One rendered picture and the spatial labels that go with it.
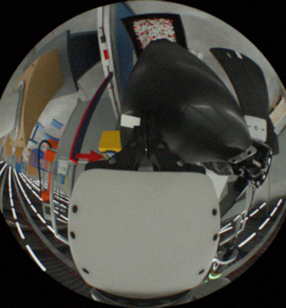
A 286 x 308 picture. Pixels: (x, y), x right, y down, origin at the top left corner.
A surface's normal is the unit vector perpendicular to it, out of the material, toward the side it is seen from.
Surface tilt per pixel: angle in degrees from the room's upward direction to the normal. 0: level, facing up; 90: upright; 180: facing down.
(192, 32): 0
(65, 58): 0
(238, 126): 17
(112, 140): 90
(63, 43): 0
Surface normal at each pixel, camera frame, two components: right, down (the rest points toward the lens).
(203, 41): -0.03, 0.93
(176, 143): -0.10, 0.82
